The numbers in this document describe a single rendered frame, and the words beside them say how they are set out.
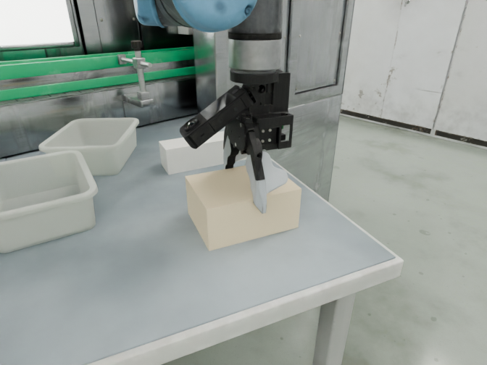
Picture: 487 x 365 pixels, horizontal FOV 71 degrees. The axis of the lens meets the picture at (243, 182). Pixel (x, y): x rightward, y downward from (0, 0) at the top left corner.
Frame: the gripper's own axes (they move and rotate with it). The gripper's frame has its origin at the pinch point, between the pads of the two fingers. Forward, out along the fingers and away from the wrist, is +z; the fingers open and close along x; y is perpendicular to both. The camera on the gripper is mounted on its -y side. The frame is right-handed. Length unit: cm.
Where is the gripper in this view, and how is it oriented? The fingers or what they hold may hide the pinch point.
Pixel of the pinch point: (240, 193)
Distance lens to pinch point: 57.6
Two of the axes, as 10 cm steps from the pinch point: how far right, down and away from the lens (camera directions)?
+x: -4.0, -4.1, 8.2
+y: 9.2, -1.7, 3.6
